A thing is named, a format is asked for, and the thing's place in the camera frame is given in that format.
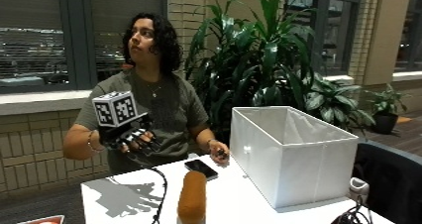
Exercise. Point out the black smartphone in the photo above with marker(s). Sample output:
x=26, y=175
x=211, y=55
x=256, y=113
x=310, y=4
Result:
x=201, y=169

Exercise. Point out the white marker cube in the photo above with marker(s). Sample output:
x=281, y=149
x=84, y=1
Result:
x=115, y=109

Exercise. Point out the white fabric storage box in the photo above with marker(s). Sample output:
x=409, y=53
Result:
x=304, y=164

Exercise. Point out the white handheld device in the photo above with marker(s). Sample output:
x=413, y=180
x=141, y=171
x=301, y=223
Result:
x=358, y=188

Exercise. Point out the tall green leafy plant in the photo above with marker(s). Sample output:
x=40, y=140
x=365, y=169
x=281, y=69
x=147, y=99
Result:
x=259, y=62

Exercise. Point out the large dark-framed window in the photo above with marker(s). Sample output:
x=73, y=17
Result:
x=44, y=35

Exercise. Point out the black plant pot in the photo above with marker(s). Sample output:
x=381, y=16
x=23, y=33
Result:
x=385, y=123

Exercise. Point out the the person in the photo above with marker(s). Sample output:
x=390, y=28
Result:
x=176, y=111

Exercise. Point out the narrow dark-framed window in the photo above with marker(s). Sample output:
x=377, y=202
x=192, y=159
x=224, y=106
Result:
x=334, y=29

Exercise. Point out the low broad-leaf plant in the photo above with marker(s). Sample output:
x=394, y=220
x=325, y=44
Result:
x=336, y=101

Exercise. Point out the black chair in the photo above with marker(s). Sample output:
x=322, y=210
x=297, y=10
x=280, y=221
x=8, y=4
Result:
x=392, y=181

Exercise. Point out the brown plush cylinder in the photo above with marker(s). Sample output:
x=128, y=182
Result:
x=192, y=197

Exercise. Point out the red and white object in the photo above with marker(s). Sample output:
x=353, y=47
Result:
x=44, y=220

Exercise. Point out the small black object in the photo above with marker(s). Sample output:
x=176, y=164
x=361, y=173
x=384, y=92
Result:
x=223, y=153

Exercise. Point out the small potted plant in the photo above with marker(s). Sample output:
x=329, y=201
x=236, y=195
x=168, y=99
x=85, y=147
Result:
x=386, y=100

